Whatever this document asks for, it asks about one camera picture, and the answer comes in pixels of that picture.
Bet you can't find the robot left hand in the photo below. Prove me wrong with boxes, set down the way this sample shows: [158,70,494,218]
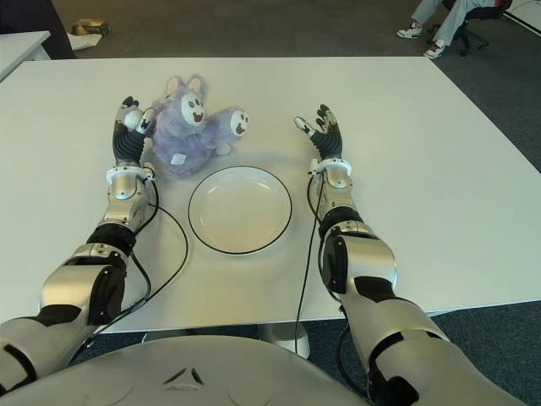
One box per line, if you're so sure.
[110,96,158,168]

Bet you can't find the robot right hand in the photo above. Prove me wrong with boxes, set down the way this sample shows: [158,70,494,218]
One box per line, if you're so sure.
[293,102,346,164]

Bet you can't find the purple plush doll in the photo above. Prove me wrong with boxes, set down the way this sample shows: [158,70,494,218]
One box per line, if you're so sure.
[117,74,251,178]

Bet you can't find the white plate black rim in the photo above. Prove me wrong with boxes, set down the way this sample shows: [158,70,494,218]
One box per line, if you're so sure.
[188,166,293,256]

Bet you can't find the white paper sheet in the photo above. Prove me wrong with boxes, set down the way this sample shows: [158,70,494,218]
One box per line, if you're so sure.
[67,34,102,49]

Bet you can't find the gold cardboard box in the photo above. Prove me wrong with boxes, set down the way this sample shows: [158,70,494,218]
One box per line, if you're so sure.
[70,19,113,36]

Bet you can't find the person in white shirt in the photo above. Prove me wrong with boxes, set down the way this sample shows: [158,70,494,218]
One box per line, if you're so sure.
[40,0,78,60]

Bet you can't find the white side table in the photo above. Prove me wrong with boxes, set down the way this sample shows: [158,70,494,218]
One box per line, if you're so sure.
[0,30,50,82]

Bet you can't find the person in grey trousers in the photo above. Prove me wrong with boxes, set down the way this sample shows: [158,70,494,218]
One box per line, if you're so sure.
[396,0,515,60]

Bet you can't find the black swivel chair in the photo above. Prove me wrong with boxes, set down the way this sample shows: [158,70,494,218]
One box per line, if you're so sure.
[430,0,515,57]

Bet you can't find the white furniture edge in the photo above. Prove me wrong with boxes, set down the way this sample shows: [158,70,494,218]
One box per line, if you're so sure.
[502,0,541,30]

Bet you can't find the silver robot torso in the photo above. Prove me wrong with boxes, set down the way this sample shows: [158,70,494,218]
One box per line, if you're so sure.
[0,336,373,406]

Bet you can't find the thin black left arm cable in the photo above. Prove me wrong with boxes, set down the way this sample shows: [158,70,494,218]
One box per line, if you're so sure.
[88,198,189,336]

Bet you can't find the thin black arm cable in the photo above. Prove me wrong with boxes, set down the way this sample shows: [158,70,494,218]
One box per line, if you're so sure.
[88,198,189,336]
[294,171,325,354]

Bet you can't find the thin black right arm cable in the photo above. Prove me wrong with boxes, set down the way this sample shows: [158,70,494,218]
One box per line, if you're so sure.
[294,171,325,354]

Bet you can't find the silver table pedestal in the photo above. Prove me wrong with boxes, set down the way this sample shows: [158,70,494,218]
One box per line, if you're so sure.
[257,323,312,359]

